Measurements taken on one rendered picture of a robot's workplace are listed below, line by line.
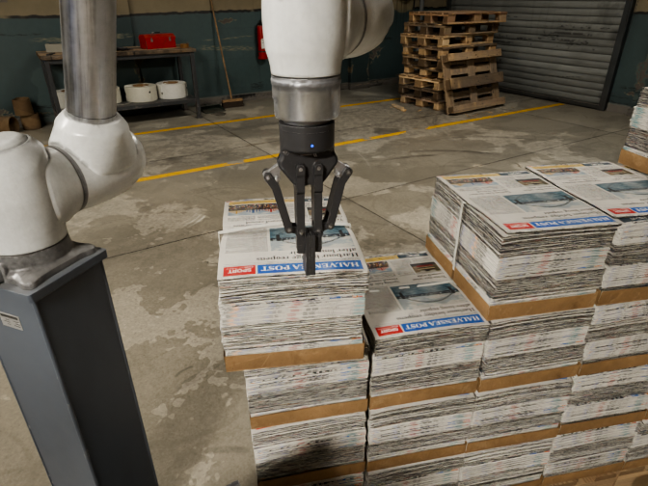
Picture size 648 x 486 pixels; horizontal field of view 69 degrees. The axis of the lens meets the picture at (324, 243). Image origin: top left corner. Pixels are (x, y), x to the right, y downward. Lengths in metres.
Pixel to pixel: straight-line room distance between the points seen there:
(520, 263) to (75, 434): 1.11
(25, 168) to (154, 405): 1.36
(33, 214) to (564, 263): 1.14
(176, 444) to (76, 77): 1.39
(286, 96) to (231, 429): 1.60
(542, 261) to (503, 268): 0.09
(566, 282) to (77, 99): 1.15
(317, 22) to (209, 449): 1.67
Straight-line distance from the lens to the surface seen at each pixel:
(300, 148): 0.63
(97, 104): 1.14
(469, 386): 1.31
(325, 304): 0.93
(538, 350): 1.34
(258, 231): 1.04
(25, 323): 1.18
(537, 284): 1.20
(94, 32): 1.09
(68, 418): 1.31
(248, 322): 0.94
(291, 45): 0.59
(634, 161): 1.66
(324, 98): 0.61
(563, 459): 1.74
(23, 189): 1.07
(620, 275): 1.34
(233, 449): 1.97
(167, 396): 2.22
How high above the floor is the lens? 1.52
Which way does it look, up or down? 28 degrees down
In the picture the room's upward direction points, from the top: straight up
